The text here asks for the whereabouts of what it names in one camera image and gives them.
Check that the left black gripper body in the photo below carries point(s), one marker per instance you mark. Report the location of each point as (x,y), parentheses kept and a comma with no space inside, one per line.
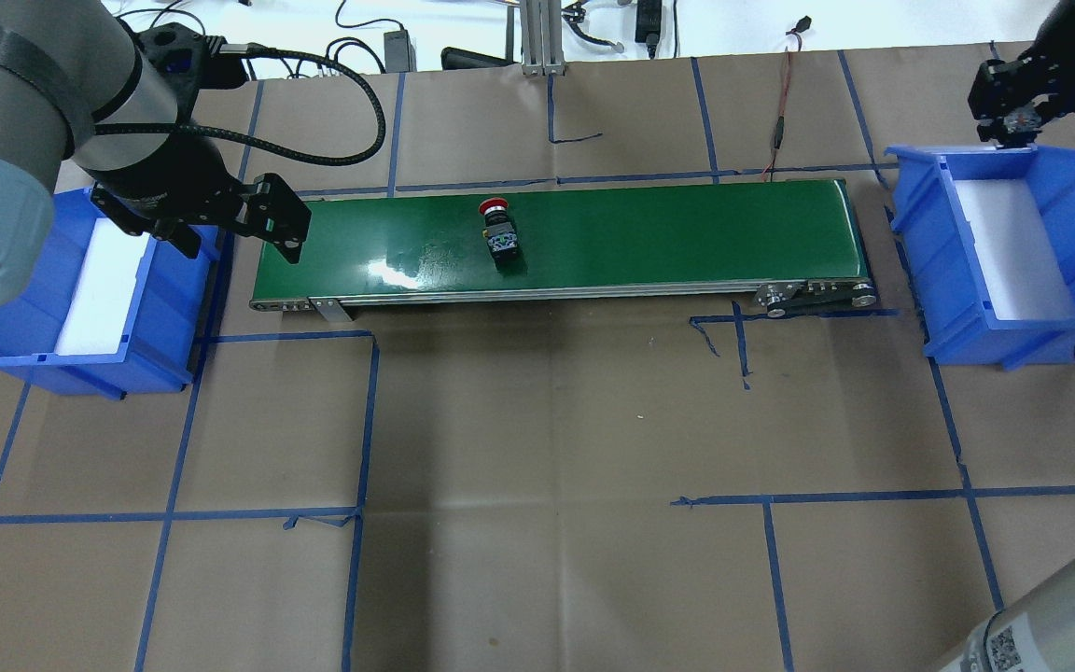
(157,163)

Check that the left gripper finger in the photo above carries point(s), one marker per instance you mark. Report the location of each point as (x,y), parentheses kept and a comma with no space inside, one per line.
(184,239)
(273,213)

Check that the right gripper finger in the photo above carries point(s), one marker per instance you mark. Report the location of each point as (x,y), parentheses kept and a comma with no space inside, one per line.
(999,88)

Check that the red push button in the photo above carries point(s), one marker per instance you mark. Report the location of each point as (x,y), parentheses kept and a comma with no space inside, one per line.
(499,231)

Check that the yellow push button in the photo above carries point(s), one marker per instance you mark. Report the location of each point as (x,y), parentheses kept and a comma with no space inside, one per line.
(1021,126)

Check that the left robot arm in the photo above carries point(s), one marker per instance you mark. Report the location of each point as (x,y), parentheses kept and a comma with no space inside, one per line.
(76,84)

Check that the left blue bin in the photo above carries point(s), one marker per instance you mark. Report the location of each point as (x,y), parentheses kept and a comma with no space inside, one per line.
(154,356)

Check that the blue bin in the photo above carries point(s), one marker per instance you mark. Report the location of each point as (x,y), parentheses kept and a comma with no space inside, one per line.
(154,356)
(945,272)

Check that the white foam pad left bin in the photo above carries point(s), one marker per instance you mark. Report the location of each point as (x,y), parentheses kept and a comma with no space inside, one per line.
(104,292)

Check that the white foam pad bin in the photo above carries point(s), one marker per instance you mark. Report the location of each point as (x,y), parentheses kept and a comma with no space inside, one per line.
(104,292)
(1019,267)

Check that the right blue bin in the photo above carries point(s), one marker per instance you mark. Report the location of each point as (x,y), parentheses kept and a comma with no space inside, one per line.
(945,272)

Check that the white foam pad right bin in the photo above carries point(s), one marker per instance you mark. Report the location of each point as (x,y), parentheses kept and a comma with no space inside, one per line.
(1019,267)

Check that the black power adapter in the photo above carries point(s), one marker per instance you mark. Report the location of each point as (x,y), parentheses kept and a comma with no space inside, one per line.
(399,52)

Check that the green conveyor belt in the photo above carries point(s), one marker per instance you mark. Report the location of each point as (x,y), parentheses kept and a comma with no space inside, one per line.
(796,245)

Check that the aluminium frame post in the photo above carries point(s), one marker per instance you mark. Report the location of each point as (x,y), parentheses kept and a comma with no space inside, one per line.
(541,28)

